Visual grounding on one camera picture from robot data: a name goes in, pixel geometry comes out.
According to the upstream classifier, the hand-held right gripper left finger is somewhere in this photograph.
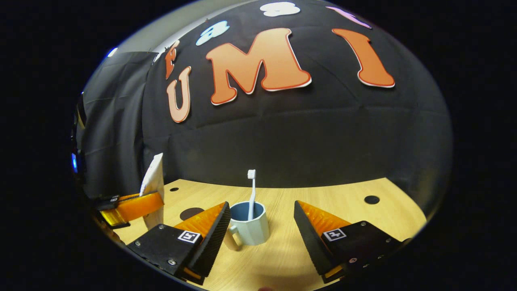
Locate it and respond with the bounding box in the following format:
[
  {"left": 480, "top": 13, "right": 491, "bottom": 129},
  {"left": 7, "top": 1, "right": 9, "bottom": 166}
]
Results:
[{"left": 126, "top": 201, "right": 231, "bottom": 286}]

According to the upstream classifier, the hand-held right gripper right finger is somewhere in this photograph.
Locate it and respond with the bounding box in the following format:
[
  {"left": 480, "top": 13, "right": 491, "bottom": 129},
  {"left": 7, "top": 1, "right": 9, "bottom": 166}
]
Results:
[{"left": 294, "top": 200, "right": 411, "bottom": 283}]

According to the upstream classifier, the white toothpaste tube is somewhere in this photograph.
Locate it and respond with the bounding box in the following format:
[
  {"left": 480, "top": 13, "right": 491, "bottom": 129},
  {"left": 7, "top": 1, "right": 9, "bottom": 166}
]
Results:
[{"left": 139, "top": 153, "right": 165, "bottom": 231}]

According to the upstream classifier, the dark brown round coaster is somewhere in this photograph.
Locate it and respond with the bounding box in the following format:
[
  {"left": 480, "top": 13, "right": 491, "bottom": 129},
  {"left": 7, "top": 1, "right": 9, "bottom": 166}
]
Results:
[{"left": 180, "top": 207, "right": 205, "bottom": 221}]

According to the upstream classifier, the light blue cup wooden handle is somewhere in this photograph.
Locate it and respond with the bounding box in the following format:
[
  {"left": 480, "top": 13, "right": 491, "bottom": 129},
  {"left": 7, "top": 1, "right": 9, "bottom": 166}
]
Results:
[{"left": 223, "top": 201, "right": 270, "bottom": 251}]

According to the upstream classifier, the white toothbrush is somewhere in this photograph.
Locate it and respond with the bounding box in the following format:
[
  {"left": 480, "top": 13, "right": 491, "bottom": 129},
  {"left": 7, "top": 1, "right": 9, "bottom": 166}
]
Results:
[{"left": 247, "top": 169, "right": 257, "bottom": 221}]

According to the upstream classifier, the wooden desktop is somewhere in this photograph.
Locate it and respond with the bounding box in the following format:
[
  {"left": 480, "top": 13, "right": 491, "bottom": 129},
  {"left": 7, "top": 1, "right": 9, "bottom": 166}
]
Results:
[{"left": 115, "top": 177, "right": 427, "bottom": 291}]

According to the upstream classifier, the dark grey side cloth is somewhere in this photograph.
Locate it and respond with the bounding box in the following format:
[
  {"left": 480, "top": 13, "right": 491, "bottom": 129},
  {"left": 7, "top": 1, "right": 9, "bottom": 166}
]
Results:
[{"left": 81, "top": 51, "right": 160, "bottom": 199}]

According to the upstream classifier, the black backdrop cloth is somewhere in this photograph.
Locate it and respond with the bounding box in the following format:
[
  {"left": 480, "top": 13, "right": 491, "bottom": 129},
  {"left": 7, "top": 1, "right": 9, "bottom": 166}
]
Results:
[{"left": 141, "top": 0, "right": 454, "bottom": 202}]

